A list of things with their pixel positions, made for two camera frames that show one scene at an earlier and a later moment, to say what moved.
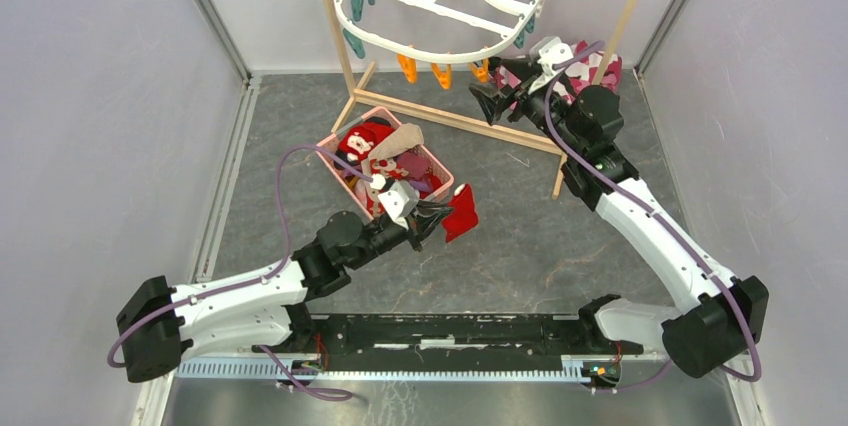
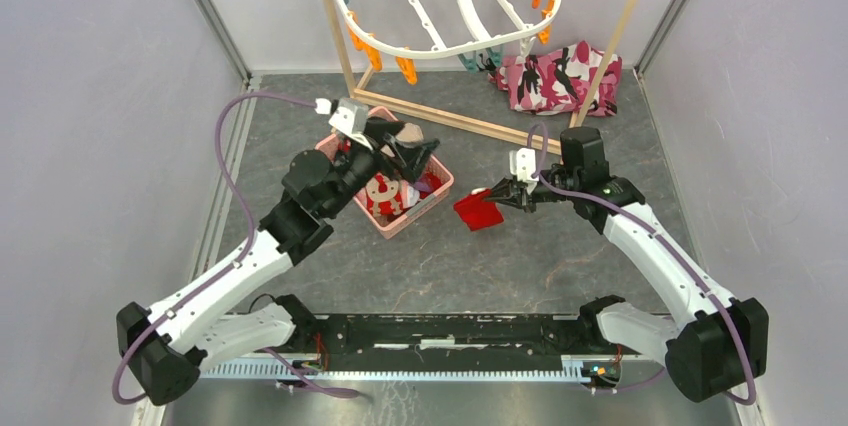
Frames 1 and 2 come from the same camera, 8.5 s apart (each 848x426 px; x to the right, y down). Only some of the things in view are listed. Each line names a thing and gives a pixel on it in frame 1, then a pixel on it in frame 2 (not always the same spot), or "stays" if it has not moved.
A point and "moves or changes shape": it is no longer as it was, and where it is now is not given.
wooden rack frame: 553,148 stays
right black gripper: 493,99 to 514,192
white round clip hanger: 441,5 moves or changes shape
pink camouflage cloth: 571,80 stays
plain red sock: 464,216 to 477,213
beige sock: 405,137 stays
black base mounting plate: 457,335 stays
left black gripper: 427,216 to 410,160
